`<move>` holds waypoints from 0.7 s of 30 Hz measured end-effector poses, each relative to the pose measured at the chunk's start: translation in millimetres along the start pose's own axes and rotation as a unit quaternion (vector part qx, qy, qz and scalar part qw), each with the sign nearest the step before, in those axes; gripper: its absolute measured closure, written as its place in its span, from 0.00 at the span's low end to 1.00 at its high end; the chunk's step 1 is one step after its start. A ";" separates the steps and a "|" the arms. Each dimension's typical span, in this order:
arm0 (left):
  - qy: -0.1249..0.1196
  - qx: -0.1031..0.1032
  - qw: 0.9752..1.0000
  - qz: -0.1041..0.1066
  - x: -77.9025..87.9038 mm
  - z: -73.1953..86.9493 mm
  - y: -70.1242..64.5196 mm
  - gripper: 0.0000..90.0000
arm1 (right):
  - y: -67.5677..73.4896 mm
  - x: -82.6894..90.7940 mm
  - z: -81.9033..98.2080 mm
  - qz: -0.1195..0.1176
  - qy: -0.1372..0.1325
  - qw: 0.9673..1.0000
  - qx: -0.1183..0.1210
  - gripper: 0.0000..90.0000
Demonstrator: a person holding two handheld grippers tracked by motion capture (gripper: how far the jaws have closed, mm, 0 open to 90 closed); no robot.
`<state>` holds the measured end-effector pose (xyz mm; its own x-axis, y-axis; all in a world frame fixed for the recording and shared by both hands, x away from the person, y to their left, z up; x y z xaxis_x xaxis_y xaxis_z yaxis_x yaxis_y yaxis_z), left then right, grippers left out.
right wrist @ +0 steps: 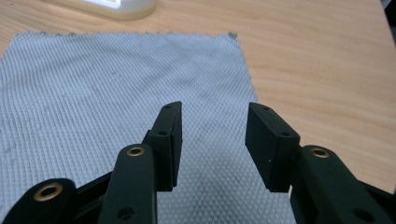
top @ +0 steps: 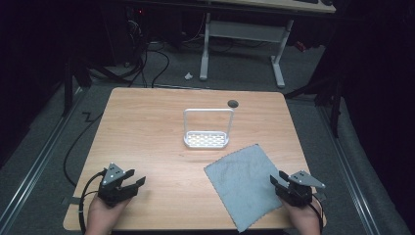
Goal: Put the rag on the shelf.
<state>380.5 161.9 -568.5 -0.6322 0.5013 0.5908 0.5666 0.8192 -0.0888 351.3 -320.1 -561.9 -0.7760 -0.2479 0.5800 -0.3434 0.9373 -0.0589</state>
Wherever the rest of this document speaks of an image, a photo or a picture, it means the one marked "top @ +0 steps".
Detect grey cloth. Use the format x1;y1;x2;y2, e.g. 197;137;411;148
203;143;285;234

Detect metal floor rail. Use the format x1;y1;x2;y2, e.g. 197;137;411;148
0;87;86;229
317;105;382;235

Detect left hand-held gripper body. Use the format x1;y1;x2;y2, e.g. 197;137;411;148
97;162;138;208

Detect white-legged desk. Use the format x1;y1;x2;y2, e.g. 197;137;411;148
198;0;338;89

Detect white rack with tall handle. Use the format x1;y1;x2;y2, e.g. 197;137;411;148
182;108;236;150

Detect black floor cable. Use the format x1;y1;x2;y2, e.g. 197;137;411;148
63;111;105;189

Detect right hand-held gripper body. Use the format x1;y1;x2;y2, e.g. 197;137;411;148
275;169;327;208

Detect person's right hand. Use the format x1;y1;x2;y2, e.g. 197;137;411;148
281;199;323;235

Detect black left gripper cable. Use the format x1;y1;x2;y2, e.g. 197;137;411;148
77;169;108;235

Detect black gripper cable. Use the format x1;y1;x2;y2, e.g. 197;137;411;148
77;169;108;235
308;191;325;233

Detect black metal stand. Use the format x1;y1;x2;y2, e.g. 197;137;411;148
61;55;94;118
283;74;346;139

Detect bundle of black cables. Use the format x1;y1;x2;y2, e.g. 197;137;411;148
118;9;171;89

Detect grey tape strip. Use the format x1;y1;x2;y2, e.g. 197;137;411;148
61;196;81;207

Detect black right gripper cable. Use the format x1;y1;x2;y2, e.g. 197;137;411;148
308;191;325;233

